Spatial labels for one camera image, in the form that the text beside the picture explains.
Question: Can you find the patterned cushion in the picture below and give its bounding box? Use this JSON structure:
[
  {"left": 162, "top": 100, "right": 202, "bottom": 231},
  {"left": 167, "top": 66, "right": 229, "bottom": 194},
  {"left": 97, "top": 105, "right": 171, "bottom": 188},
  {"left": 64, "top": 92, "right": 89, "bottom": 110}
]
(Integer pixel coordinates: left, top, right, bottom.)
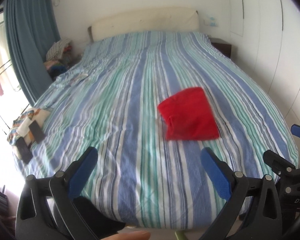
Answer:
[{"left": 7, "top": 108, "right": 51, "bottom": 163}]

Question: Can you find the person's left hand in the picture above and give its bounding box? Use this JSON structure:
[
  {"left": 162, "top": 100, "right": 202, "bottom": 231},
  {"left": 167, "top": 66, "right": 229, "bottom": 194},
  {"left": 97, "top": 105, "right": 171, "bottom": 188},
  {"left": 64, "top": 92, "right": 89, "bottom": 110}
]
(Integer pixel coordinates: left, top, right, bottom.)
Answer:
[{"left": 102, "top": 231, "right": 151, "bottom": 240}]

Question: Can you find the white wall outlet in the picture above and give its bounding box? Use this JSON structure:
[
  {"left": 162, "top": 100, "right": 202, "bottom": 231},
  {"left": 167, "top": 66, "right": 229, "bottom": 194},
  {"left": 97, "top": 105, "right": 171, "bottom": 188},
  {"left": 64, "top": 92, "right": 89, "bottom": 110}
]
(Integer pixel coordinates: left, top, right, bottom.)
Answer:
[{"left": 204, "top": 17, "right": 218, "bottom": 27}]

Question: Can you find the pile of clothes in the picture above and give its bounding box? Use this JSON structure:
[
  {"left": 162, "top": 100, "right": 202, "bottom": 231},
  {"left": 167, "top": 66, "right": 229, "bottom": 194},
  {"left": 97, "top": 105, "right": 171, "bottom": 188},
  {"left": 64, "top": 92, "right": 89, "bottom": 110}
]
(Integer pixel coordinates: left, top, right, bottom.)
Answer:
[{"left": 44, "top": 38, "right": 73, "bottom": 81}]

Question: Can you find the red knit sweater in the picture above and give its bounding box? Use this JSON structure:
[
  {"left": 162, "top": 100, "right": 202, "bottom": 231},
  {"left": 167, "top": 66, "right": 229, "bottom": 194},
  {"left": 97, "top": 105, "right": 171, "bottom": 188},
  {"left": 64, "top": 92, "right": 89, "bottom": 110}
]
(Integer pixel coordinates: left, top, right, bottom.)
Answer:
[{"left": 158, "top": 87, "right": 220, "bottom": 141}]

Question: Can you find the striped blue green bedspread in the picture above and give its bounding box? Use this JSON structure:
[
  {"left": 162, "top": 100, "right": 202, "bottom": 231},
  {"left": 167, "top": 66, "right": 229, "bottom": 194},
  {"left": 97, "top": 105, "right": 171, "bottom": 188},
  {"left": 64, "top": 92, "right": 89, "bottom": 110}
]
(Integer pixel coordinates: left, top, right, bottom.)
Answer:
[{"left": 15, "top": 31, "right": 299, "bottom": 229}]

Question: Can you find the dark wooden nightstand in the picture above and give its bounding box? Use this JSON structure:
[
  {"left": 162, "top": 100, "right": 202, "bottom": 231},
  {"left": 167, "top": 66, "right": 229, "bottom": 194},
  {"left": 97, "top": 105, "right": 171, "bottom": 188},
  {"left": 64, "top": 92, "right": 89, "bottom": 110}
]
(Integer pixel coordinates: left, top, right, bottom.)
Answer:
[{"left": 210, "top": 37, "right": 232, "bottom": 58}]

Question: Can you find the teal curtain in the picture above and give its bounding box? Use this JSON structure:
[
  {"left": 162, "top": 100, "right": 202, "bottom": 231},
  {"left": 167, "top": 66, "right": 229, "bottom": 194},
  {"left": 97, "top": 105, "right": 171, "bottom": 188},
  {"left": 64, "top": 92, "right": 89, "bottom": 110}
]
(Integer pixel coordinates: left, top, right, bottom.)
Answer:
[{"left": 4, "top": 0, "right": 60, "bottom": 106}]

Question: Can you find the white wardrobe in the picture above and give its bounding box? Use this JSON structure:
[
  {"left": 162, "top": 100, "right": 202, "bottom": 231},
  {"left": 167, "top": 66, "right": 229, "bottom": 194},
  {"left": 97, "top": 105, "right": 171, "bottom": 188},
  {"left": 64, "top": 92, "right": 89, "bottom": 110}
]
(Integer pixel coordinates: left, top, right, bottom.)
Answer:
[{"left": 226, "top": 0, "right": 300, "bottom": 140}]

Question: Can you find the cream padded headboard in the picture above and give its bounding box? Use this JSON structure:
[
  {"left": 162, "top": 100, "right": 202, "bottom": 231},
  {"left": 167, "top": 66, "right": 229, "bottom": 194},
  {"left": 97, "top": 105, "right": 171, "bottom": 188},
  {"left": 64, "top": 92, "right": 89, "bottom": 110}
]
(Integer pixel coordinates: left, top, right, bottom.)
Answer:
[{"left": 88, "top": 7, "right": 200, "bottom": 42}]

